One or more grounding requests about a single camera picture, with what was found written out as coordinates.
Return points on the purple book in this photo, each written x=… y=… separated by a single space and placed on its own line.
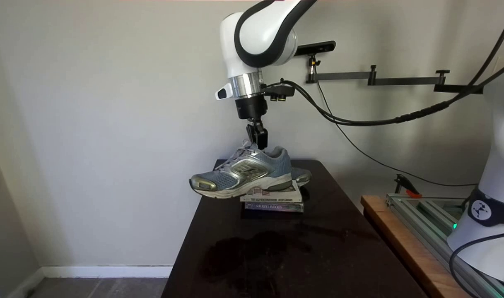
x=274 y=206

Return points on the black clamp with orange tips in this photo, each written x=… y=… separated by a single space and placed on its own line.
x=406 y=185

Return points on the camera on mount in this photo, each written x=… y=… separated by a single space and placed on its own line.
x=318 y=47

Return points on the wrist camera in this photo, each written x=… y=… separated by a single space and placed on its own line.
x=283 y=90

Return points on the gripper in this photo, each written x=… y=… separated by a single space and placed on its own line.
x=251 y=107

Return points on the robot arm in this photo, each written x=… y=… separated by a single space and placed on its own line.
x=268 y=25

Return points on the grey and silver trainer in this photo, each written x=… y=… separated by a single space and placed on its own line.
x=239 y=171
x=301 y=176

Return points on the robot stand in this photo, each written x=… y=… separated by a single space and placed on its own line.
x=413 y=244

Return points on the white paperback book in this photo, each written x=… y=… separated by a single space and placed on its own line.
x=276 y=195

